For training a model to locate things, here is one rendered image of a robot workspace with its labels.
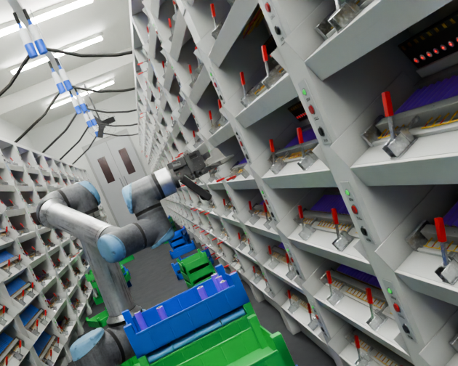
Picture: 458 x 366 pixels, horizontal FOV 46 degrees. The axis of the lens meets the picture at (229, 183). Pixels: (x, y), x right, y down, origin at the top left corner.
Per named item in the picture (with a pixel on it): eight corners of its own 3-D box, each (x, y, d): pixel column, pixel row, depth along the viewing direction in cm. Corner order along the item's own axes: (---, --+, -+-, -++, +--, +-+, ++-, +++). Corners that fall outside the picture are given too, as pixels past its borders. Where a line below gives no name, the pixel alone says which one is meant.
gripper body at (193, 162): (200, 148, 173) (166, 164, 172) (211, 172, 174) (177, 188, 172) (198, 149, 181) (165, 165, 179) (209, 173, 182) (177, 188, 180)
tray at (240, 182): (264, 189, 171) (243, 167, 171) (232, 189, 231) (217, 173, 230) (307, 144, 174) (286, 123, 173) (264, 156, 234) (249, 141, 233)
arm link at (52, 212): (22, 198, 208) (107, 237, 157) (51, 187, 215) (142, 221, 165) (30, 226, 211) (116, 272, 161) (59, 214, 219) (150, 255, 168)
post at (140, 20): (259, 302, 304) (129, 9, 295) (255, 299, 313) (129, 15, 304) (290, 287, 307) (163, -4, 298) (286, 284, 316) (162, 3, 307)
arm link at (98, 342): (79, 385, 215) (61, 346, 215) (116, 363, 225) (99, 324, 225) (91, 388, 202) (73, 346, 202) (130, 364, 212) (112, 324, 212)
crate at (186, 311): (137, 359, 126) (123, 328, 126) (133, 338, 146) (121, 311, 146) (250, 301, 133) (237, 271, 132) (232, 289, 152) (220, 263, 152)
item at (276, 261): (313, 300, 173) (283, 271, 172) (269, 272, 233) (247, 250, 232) (355, 255, 176) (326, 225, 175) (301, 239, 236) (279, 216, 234)
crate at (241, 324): (151, 389, 127) (137, 359, 126) (145, 364, 146) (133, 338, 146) (263, 330, 133) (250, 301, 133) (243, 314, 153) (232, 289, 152)
